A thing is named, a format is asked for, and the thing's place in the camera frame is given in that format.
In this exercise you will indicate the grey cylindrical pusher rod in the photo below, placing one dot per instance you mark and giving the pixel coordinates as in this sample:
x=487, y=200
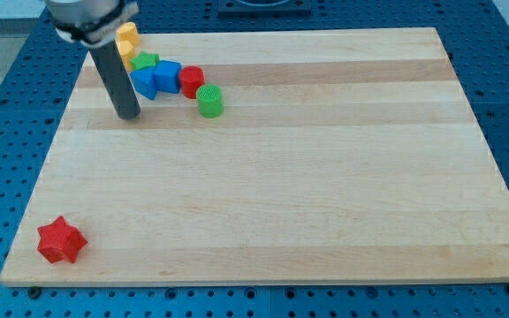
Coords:
x=116, y=80

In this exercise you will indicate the green star block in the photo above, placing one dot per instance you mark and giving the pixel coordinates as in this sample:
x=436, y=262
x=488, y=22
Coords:
x=144, y=60

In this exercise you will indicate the yellow hexagon block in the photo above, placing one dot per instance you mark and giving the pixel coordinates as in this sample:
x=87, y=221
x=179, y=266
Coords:
x=128, y=32

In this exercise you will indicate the red star block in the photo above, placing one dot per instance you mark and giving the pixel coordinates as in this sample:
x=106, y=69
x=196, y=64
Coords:
x=60, y=241

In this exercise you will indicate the blue triangle block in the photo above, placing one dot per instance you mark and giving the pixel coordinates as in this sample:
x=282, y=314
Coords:
x=144, y=82

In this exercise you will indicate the yellow block behind rod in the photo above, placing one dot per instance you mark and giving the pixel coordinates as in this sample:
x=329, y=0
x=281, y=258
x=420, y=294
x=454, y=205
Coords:
x=127, y=52

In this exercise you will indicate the blue cube block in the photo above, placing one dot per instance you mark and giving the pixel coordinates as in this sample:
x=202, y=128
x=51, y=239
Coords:
x=166, y=75

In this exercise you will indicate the red cylinder block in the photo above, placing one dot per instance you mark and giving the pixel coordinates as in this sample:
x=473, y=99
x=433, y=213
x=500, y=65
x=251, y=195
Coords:
x=191, y=78

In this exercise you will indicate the green cylinder block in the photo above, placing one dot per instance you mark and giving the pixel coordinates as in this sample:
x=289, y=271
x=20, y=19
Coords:
x=210, y=100

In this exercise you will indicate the light wooden board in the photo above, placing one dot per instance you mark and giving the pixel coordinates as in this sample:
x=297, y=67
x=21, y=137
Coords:
x=341, y=157

